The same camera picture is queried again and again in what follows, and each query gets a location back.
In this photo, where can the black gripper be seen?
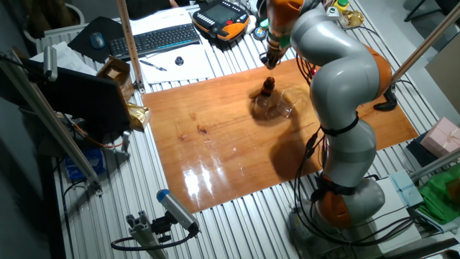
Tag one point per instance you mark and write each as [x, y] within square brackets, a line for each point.
[276, 52]

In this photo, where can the grey cylindrical camera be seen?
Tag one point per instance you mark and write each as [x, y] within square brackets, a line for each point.
[50, 63]

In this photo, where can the white printed paper sheet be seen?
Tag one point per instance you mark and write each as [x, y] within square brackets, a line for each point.
[194, 71]

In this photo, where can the wooden board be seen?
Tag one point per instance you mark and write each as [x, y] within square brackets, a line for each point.
[215, 151]

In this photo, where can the brown cardboard box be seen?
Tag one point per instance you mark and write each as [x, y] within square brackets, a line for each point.
[115, 72]

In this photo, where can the gold crumpled wrapper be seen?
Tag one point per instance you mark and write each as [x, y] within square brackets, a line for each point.
[352, 18]

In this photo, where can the white egg shaped object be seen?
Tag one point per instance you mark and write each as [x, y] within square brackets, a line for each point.
[249, 24]

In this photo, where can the green cloth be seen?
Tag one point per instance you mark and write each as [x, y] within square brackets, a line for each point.
[438, 198]

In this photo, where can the pink gift box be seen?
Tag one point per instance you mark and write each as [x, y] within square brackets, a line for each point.
[442, 138]

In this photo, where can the gold foil bag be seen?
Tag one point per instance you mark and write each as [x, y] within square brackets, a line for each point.
[139, 115]

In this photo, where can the grey blue computer mouse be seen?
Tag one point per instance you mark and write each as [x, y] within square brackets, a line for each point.
[97, 40]

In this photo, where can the black monitor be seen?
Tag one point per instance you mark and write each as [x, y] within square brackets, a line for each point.
[82, 97]

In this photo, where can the light blue box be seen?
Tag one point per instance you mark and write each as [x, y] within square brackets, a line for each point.
[406, 187]

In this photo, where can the black filament spool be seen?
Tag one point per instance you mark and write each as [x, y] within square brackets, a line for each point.
[258, 7]

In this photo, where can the black mouse pad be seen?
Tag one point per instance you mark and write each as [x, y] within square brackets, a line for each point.
[104, 25]

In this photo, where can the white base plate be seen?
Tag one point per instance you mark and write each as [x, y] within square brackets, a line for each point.
[395, 223]

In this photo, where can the aluminium horizontal profile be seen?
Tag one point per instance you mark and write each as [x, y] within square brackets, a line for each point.
[435, 163]

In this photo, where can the brown glass bottle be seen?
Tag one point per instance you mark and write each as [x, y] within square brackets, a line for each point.
[267, 87]

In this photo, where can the tan slanted frame post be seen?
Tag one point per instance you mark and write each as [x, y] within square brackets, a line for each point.
[431, 36]

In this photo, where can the white paper stack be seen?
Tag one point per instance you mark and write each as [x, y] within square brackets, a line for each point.
[64, 57]
[158, 19]

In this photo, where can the tan upright frame post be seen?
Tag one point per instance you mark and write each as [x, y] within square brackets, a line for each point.
[129, 43]

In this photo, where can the yellow box green button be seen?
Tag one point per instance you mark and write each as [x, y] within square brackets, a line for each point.
[341, 4]

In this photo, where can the aluminium camera mount profile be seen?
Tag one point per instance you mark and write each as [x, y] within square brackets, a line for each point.
[142, 234]

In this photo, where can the black keyboard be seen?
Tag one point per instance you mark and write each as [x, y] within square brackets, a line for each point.
[154, 39]

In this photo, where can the black office chair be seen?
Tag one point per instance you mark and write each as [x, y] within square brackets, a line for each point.
[431, 7]

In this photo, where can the grey camera blue end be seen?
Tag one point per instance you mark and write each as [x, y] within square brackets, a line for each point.
[176, 208]

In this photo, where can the person dark torso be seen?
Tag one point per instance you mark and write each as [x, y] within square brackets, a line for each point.
[147, 7]

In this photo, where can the beige flat panel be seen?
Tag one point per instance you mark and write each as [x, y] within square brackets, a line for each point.
[445, 79]

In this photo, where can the blue package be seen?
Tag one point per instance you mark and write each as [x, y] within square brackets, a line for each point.
[84, 163]

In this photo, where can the tall clear glass beaker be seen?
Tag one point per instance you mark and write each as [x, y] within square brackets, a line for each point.
[287, 104]

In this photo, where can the white round bin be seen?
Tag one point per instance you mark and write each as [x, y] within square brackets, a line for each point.
[75, 11]

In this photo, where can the black pen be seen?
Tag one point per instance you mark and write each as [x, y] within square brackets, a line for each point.
[152, 65]

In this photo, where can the aluminium diagonal frame profile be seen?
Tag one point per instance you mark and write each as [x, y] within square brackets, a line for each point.
[46, 118]

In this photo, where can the black bottle cap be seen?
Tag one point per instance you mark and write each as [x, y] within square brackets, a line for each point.
[179, 60]

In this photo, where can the dark blue box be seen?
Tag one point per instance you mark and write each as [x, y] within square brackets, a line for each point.
[420, 151]

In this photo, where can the black orange teach pendant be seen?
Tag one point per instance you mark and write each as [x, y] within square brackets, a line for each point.
[219, 16]

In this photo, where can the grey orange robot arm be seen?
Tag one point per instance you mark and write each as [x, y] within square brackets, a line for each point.
[341, 82]

